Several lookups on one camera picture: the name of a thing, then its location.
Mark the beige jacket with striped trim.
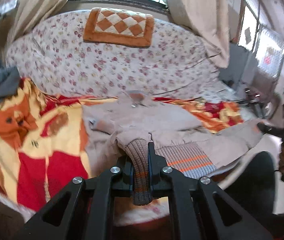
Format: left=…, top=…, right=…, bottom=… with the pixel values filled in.
left=82, top=91, right=262, bottom=206

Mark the red yellow orange fleece blanket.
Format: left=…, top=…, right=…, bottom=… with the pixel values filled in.
left=0, top=79, right=243, bottom=211

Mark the beige curtain right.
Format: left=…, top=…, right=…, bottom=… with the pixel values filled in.
left=166, top=0, right=229, bottom=68

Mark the beige curtain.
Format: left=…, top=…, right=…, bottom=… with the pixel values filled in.
left=2, top=0, right=68, bottom=54
left=166, top=0, right=229, bottom=68

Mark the floral white duvet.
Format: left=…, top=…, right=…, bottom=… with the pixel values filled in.
left=6, top=10, right=221, bottom=99

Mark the orange checkered cushion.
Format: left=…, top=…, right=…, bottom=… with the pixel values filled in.
left=83, top=8, right=155, bottom=48

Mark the beige curtain left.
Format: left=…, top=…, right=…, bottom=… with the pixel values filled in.
left=2, top=0, right=68, bottom=54

